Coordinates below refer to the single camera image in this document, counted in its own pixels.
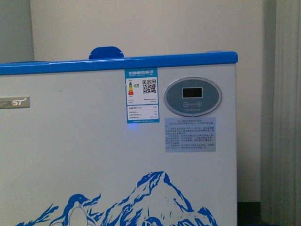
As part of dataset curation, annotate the oval grey control panel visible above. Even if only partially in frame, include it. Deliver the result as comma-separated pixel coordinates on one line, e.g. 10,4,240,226
164,77,222,117

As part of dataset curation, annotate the silver brand nameplate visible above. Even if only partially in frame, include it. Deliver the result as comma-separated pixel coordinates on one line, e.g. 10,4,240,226
0,96,30,109

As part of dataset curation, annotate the grey curtain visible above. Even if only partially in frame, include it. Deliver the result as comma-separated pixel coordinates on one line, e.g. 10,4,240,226
261,0,301,226

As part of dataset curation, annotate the blue energy label sticker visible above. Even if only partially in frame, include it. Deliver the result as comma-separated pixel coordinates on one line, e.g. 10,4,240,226
125,68,159,124

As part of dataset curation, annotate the white blue chest freezer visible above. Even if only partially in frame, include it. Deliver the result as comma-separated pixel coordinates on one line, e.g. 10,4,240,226
0,51,238,226

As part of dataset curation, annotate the grey cabinet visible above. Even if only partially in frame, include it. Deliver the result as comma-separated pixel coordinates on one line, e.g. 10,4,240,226
0,0,34,63

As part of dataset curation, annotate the blue lid handle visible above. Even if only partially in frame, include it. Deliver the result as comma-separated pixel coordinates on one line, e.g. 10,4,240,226
89,46,124,60

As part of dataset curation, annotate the pale blue instruction sticker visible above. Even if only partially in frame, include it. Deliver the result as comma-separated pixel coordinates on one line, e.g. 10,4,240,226
165,117,216,153

